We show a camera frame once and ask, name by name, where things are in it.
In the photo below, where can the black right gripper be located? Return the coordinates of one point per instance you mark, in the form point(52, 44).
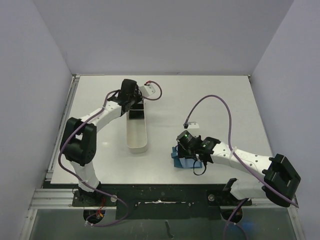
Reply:
point(184, 153)

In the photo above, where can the aluminium frame rail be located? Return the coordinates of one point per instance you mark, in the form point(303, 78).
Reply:
point(51, 199)

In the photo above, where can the black credit card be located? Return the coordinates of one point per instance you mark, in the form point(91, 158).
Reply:
point(137, 111)

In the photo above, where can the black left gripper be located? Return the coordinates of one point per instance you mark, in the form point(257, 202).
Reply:
point(139, 96)

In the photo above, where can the white card tray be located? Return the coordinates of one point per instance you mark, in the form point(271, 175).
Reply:
point(136, 135)

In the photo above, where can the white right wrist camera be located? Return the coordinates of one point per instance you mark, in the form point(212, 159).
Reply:
point(191, 125)

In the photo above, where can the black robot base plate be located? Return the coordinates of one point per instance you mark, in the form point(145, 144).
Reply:
point(157, 202)

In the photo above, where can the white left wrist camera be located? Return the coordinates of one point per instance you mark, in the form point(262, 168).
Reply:
point(147, 90)

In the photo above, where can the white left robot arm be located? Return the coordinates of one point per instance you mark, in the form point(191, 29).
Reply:
point(79, 141)

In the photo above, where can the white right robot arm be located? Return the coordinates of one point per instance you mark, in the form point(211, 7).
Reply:
point(276, 178)

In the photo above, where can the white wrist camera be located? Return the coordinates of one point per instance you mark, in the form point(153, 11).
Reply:
point(191, 125)
point(147, 90)

